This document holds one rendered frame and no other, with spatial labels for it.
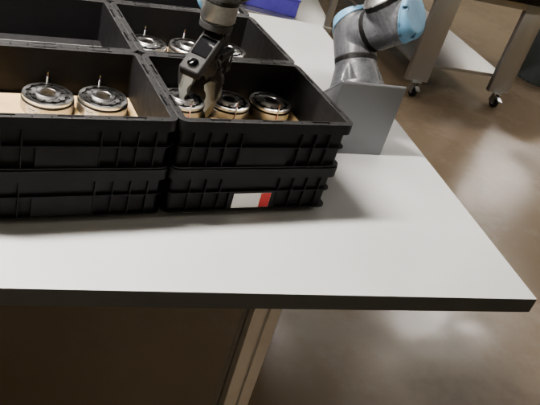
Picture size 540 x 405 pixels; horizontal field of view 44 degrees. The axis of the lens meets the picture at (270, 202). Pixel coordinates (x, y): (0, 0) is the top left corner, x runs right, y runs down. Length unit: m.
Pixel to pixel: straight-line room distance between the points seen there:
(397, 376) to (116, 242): 1.25
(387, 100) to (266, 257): 0.65
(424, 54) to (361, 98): 2.60
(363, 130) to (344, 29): 0.28
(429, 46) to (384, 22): 2.57
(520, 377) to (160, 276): 1.61
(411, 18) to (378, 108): 0.24
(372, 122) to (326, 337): 0.81
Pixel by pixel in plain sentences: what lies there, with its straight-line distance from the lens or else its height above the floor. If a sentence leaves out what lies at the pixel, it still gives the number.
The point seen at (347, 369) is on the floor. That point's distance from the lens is 2.24.
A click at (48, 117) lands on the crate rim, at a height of 0.93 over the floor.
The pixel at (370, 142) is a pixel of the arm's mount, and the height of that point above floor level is 0.74.
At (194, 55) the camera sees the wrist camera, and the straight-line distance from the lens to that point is 1.42.
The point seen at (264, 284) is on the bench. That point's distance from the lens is 1.31.
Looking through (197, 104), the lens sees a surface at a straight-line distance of 1.52.
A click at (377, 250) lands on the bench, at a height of 0.70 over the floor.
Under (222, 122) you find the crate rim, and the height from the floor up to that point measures 0.93.
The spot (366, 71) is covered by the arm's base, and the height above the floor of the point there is 0.92.
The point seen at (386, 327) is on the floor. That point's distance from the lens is 2.46.
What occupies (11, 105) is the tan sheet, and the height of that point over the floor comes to 0.83.
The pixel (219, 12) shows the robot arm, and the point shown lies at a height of 1.08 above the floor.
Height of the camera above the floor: 1.52
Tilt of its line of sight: 32 degrees down
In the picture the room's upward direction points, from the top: 17 degrees clockwise
